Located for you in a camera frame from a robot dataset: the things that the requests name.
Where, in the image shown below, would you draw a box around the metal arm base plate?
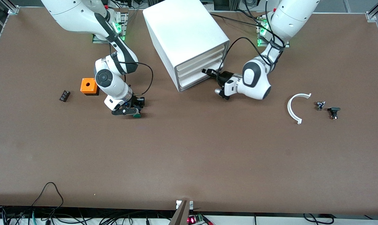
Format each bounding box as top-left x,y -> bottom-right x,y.
92,9 -> 128,44
257,15 -> 290,48

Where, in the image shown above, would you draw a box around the black switch component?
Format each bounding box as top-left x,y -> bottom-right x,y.
327,107 -> 341,120

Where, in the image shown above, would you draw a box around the white curved plastic arc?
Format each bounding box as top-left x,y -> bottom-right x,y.
287,93 -> 312,125

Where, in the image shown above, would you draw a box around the black cable under table edge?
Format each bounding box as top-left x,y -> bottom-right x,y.
303,213 -> 333,225

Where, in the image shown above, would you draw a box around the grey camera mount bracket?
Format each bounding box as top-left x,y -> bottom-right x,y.
169,200 -> 194,225

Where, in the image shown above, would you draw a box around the black looped cable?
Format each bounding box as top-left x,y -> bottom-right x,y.
31,182 -> 64,216

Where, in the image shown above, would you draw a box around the circuit board with red light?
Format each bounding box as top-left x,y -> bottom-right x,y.
188,213 -> 213,225

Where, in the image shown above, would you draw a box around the black cable on table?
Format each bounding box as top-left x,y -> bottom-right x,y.
209,12 -> 263,27

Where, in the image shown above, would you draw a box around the aluminium frame profile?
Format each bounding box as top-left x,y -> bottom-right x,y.
0,0 -> 19,15
366,0 -> 378,22

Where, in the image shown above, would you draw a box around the orange box with hole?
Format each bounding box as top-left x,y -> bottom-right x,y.
80,78 -> 100,96

